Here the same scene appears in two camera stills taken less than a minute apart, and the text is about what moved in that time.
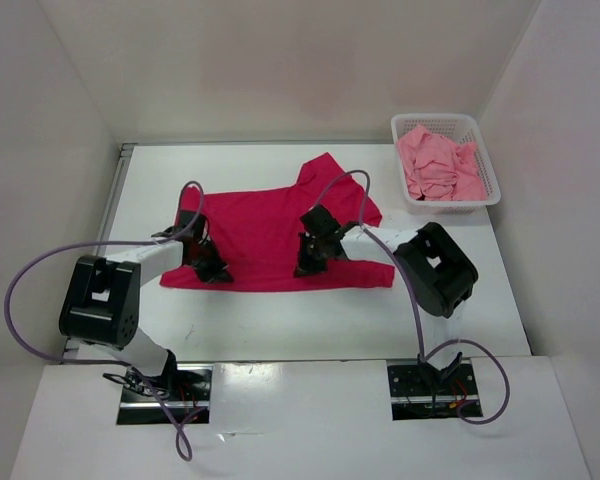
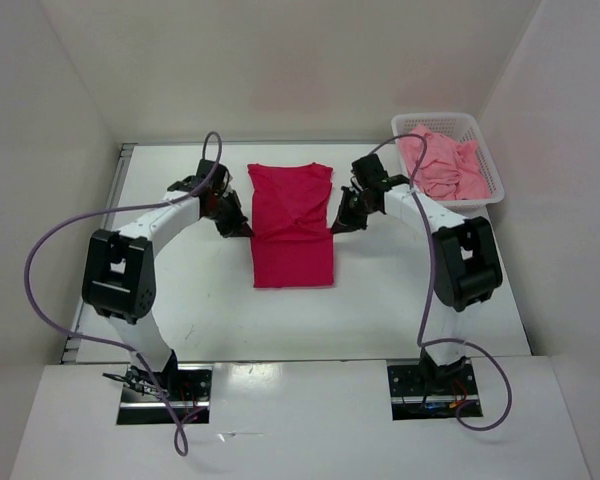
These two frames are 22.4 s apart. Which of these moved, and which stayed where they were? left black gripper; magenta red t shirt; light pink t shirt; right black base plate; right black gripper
Moved: right black gripper; magenta red t shirt; left black gripper
Stayed: right black base plate; light pink t shirt
